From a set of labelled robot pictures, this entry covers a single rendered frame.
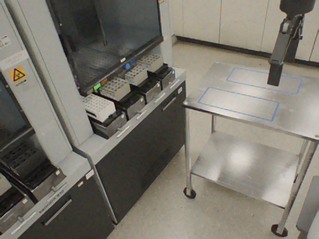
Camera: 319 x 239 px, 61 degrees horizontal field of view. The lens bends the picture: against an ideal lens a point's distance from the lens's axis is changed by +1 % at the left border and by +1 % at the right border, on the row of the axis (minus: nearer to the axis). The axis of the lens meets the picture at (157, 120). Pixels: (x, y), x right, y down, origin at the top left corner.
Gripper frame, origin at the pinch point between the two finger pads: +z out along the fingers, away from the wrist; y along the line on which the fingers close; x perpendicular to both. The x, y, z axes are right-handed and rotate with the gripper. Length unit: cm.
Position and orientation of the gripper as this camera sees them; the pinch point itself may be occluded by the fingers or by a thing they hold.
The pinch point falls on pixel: (281, 69)
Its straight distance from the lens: 84.6
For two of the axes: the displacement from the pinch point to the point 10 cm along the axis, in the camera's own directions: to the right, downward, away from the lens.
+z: 1.0, 7.5, 6.5
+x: -8.1, -3.2, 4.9
